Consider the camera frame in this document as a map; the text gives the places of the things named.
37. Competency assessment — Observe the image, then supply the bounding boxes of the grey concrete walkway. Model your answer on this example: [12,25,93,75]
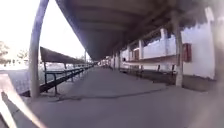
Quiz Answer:
[0,66,224,128]

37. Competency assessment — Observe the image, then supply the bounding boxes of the dark canopy roof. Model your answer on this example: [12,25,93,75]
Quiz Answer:
[54,0,224,63]

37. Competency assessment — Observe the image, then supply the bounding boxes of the dark metal railing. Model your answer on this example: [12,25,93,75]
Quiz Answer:
[19,63,95,98]

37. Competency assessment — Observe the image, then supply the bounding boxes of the dark slanted shelter roof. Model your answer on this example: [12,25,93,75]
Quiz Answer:
[39,46,86,66]

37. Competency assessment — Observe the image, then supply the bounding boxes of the grey canopy column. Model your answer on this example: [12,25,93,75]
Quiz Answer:
[169,9,185,89]

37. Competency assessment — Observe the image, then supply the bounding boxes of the grey bent pole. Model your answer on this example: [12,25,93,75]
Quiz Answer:
[27,0,51,100]

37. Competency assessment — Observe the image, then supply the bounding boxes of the white walled building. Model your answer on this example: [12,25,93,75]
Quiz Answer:
[99,5,224,93]

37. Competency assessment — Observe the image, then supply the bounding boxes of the distant trees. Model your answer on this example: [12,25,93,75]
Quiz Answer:
[0,39,30,66]

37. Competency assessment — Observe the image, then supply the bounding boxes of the long wall bench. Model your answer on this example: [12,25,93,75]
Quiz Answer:
[118,54,178,85]

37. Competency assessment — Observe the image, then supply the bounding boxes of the red wall box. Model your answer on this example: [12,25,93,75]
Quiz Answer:
[181,42,193,64]

